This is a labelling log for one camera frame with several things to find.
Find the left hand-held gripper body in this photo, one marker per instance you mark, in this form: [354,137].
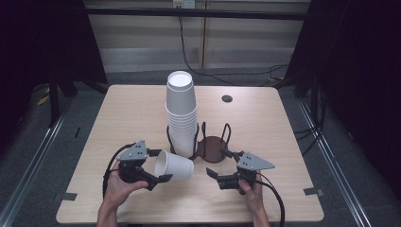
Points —
[134,154]

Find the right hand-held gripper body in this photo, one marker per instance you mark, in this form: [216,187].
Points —
[253,162]

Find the single white paper cup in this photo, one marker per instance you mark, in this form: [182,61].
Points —
[176,165]

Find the stack of white paper cups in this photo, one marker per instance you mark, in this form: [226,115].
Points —
[181,113]

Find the person's right hand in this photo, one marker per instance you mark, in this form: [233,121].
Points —
[254,192]

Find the person's left hand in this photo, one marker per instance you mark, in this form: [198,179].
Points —
[116,189]

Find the dark round table grommet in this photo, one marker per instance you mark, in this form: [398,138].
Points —
[227,98]

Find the small black tape strip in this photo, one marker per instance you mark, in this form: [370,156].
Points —
[77,132]

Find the grey tape strip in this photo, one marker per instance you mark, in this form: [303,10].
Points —
[313,191]
[66,196]

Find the black curtain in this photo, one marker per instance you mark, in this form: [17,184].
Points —
[41,41]
[356,78]

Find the dark long desk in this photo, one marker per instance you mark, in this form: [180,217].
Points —
[195,13]

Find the metal floor rail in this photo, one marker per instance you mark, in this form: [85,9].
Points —
[334,164]
[31,173]

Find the white wall socket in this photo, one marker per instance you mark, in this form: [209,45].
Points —
[183,3]

